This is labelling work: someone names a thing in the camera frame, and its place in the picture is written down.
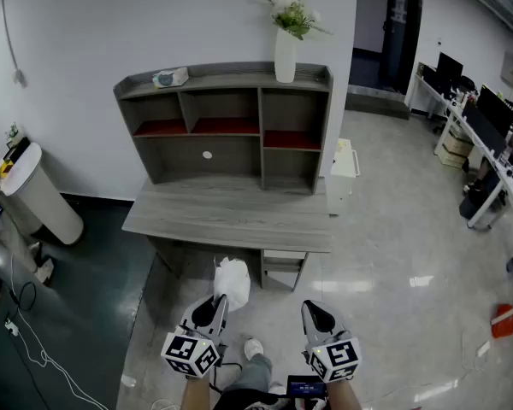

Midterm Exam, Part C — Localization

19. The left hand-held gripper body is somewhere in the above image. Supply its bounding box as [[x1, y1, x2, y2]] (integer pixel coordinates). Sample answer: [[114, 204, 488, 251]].
[[160, 320, 228, 379]]

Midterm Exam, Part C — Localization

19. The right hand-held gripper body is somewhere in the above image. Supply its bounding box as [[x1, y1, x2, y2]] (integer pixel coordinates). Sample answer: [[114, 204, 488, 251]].
[[301, 324, 364, 384]]

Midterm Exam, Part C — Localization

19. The grey wooden shelf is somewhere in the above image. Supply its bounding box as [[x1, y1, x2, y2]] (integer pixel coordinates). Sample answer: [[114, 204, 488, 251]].
[[112, 61, 335, 196]]

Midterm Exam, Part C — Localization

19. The pale green pack of tissues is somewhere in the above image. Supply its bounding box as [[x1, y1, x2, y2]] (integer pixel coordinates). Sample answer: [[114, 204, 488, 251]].
[[151, 67, 190, 90]]

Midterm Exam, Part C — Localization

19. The person's left forearm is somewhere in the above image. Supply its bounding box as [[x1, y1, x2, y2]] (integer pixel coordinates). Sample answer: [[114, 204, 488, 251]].
[[180, 375, 213, 410]]

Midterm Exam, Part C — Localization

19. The person's right forearm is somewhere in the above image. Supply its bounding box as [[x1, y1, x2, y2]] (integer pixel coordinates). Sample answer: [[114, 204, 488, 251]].
[[324, 378, 363, 410]]

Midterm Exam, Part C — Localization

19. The white plastic bag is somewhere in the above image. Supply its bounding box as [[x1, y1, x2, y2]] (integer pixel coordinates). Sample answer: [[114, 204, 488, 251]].
[[213, 255, 252, 313]]

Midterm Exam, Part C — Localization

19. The black device with lit screen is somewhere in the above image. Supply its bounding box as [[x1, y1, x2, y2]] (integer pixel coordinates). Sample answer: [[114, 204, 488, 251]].
[[286, 374, 328, 399]]

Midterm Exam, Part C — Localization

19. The person's white shoe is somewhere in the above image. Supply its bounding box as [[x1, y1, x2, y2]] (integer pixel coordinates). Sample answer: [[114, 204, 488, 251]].
[[244, 337, 265, 362]]

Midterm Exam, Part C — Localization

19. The person's grey trouser leg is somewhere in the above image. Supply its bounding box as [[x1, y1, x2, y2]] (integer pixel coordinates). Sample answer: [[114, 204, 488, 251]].
[[221, 352, 275, 397]]

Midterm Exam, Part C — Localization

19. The person's black top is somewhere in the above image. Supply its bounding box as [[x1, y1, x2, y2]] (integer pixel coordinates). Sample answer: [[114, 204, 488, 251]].
[[212, 389, 292, 410]]

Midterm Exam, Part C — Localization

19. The grey wooden desk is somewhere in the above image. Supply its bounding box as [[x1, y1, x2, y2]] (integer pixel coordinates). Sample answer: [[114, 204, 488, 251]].
[[121, 176, 335, 292]]

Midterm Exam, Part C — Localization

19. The white small cabinet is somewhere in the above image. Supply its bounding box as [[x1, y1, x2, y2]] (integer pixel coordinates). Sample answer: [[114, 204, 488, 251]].
[[326, 138, 362, 218]]

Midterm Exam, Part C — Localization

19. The orange dustpan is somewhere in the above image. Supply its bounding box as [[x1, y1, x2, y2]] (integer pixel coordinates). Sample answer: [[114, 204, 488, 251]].
[[491, 303, 513, 340]]

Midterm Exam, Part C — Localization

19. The white round stand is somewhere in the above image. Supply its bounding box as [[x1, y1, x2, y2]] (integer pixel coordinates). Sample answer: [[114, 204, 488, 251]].
[[0, 142, 86, 246]]

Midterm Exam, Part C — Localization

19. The stack of cardboard boxes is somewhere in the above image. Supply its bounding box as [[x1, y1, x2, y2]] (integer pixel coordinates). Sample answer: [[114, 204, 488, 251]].
[[436, 131, 475, 170]]

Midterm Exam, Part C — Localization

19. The long white office desk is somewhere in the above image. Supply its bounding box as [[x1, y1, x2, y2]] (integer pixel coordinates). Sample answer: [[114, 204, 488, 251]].
[[403, 72, 513, 235]]

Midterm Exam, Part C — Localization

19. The dark door mat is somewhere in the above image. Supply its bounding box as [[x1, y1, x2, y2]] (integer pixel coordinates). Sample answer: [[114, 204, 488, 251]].
[[345, 84, 411, 121]]

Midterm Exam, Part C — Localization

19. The black box on stand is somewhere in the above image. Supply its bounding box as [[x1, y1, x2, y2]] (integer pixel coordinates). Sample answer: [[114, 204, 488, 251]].
[[3, 136, 32, 162]]

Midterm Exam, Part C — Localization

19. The black computer monitor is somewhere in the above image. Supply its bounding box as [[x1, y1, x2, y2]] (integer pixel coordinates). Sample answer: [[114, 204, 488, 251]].
[[475, 84, 513, 139], [435, 50, 464, 92], [461, 100, 508, 158]]

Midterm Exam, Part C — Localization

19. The tall white vase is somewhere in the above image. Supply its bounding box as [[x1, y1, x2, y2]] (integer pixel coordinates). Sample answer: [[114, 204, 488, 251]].
[[274, 26, 298, 85]]

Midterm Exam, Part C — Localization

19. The black door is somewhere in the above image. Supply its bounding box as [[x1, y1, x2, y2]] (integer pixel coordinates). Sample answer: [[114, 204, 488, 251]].
[[379, 0, 425, 97]]

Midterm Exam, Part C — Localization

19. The white and green flower bouquet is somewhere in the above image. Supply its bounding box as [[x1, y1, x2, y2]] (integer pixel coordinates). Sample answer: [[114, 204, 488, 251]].
[[251, 0, 333, 42]]

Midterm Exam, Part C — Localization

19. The white floor cable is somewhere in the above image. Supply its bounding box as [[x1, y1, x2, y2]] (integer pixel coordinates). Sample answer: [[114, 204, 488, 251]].
[[3, 249, 109, 410]]

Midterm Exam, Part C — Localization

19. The black floor cable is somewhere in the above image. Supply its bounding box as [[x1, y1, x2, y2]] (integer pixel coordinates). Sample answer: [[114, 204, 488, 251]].
[[7, 281, 38, 313]]

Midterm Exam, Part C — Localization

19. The white broom handle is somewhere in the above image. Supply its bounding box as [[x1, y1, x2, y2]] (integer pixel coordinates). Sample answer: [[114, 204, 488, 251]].
[[491, 298, 513, 326]]

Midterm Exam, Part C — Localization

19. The grey wall panel box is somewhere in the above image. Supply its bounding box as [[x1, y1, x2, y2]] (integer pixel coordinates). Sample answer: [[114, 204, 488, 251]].
[[500, 50, 513, 89]]

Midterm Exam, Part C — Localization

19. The grey wall cable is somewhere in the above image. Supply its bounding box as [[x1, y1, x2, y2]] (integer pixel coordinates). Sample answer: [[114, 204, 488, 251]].
[[0, 0, 29, 88]]

